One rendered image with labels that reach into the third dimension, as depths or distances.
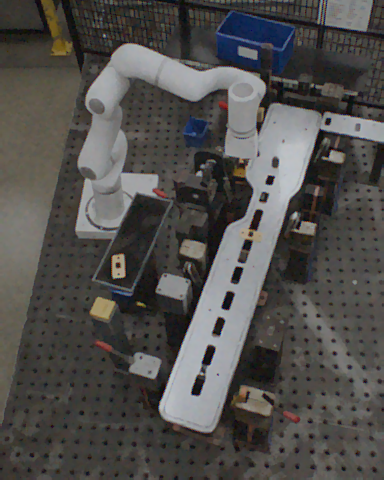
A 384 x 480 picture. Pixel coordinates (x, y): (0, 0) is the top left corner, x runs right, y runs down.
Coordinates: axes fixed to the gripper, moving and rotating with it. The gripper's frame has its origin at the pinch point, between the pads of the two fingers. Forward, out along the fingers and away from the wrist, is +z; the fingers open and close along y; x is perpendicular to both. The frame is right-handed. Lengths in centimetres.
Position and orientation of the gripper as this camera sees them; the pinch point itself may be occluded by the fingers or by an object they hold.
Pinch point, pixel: (241, 162)
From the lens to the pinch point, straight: 201.9
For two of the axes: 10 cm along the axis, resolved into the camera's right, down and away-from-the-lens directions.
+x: 2.2, -8.1, 5.5
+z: 0.5, 5.7, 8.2
